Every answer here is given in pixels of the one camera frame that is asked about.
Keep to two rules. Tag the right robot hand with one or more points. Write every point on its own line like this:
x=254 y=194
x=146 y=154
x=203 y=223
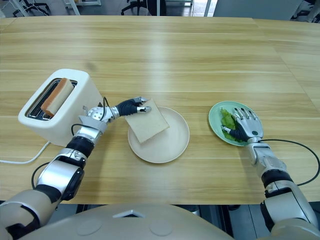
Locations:
x=246 y=125

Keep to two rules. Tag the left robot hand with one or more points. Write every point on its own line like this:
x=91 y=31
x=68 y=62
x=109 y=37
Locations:
x=128 y=108

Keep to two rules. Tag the green lettuce leaf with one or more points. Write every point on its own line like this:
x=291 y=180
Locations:
x=228 y=120

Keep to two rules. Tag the bread slice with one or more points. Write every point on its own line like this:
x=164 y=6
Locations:
x=57 y=97
x=147 y=123

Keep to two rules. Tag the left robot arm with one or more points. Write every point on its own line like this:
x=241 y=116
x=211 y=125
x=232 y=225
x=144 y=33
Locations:
x=67 y=165

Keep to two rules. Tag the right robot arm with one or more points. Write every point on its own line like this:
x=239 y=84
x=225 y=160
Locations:
x=280 y=185

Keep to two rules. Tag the green plate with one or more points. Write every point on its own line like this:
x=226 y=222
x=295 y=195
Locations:
x=215 y=120

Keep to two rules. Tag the beige plate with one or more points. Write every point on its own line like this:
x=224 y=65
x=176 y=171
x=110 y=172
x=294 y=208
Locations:
x=162 y=147

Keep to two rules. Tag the cream toaster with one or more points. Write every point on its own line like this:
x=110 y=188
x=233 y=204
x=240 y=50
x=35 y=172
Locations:
x=75 y=105

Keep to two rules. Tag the black office chair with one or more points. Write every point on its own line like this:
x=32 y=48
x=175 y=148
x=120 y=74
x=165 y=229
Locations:
x=131 y=7
x=306 y=11

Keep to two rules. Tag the robot body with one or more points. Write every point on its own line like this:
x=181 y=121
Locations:
x=125 y=223

